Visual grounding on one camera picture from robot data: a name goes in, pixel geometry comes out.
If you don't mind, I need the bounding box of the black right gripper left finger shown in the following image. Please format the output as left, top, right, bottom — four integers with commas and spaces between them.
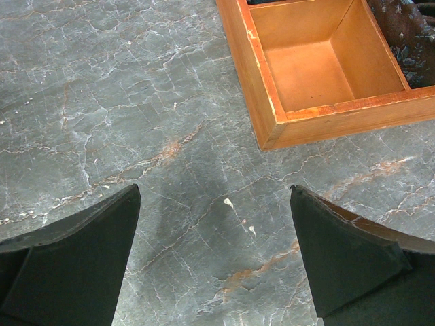
1, 184, 141, 325

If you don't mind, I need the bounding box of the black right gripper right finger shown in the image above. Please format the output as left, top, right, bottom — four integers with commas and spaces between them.
290, 185, 434, 325

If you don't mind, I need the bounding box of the orange wooden compartment tray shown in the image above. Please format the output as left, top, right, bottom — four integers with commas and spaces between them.
217, 1, 434, 150

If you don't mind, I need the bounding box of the black rolled sock front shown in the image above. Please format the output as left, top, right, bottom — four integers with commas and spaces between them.
368, 0, 434, 88

